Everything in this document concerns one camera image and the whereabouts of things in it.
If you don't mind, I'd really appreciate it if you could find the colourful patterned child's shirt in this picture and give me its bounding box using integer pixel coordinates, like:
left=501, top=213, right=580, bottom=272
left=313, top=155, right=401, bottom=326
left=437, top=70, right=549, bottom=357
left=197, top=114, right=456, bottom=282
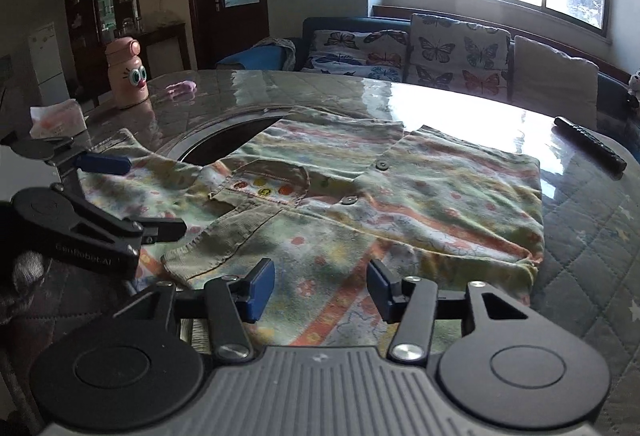
left=79, top=109, right=544, bottom=347

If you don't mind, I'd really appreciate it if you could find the pink cartoon face bottle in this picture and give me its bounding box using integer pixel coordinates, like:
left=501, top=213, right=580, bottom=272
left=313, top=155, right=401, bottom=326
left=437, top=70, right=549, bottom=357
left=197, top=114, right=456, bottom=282
left=105, top=37, right=149, bottom=109

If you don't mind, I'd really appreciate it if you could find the black round induction cooktop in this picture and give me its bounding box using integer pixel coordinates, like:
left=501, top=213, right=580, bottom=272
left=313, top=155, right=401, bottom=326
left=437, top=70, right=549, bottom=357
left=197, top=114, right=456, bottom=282
left=177, top=115, right=283, bottom=167

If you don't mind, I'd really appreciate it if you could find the white refrigerator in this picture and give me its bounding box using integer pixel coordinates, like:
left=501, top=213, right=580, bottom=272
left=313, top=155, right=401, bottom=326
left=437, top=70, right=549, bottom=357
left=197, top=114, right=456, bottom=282
left=28, top=22, right=70, bottom=106

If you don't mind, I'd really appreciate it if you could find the dark wooden display cabinet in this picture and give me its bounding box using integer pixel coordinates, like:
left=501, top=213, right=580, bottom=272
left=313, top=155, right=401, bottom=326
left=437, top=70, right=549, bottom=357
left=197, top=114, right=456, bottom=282
left=64, top=0, right=140, bottom=104

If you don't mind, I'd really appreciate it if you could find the blue grey cloth pile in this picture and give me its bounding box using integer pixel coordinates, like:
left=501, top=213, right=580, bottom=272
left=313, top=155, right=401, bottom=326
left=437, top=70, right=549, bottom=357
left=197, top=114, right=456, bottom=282
left=216, top=37, right=296, bottom=71

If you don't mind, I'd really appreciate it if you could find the black remote control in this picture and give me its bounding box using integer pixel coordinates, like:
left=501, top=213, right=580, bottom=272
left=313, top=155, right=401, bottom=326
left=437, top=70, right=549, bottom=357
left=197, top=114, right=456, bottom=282
left=554, top=117, right=627, bottom=175

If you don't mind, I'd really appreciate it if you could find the flat butterfly print cushion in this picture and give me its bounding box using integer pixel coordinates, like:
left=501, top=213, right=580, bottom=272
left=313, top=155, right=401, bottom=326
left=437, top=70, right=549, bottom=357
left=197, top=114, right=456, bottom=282
left=302, top=29, right=409, bottom=82

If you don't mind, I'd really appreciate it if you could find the upright butterfly print cushion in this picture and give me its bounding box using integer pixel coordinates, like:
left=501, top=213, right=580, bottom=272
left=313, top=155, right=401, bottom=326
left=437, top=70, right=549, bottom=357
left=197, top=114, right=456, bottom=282
left=406, top=14, right=512, bottom=102

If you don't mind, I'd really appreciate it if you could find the plain beige cushion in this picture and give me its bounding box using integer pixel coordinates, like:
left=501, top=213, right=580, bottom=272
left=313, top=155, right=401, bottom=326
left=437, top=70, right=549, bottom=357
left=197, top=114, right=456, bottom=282
left=511, top=36, right=599, bottom=130

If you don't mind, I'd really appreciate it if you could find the dark blue sofa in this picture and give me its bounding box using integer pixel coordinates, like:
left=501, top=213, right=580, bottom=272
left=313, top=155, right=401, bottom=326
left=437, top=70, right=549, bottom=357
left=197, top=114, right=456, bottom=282
left=293, top=16, right=639, bottom=150

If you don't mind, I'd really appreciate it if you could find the black white plush toy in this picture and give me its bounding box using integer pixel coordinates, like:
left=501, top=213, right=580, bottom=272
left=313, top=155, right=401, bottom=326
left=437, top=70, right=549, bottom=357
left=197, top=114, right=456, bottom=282
left=627, top=71, right=640, bottom=111

